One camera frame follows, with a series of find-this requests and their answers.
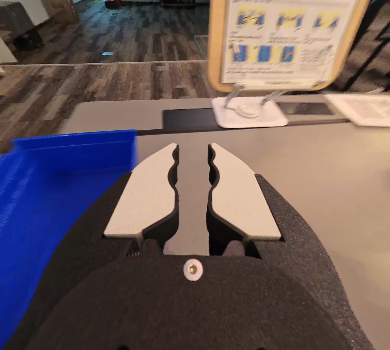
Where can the blue plastic bin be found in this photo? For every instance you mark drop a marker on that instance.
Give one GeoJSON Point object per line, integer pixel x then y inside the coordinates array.
{"type": "Point", "coordinates": [36, 204]}

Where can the laminated printed paper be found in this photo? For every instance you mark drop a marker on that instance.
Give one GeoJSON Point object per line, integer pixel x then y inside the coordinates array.
{"type": "Point", "coordinates": [362, 109]}

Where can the black framed display panel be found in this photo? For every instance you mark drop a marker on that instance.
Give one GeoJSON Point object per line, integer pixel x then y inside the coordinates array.
{"type": "Point", "coordinates": [371, 36]}

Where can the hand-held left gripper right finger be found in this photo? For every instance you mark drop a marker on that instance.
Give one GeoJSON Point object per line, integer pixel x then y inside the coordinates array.
{"type": "Point", "coordinates": [243, 204]}

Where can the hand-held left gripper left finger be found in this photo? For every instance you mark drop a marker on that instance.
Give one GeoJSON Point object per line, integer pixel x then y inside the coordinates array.
{"type": "Point", "coordinates": [140, 201]}

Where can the white sheet holder bar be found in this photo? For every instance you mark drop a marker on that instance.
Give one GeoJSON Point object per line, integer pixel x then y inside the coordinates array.
{"type": "Point", "coordinates": [274, 83]}

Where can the wooden display board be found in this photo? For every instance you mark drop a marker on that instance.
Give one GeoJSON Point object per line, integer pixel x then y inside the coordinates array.
{"type": "Point", "coordinates": [215, 36]}

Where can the dark equipment case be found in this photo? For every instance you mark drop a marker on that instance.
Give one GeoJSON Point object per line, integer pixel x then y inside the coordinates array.
{"type": "Point", "coordinates": [18, 27]}

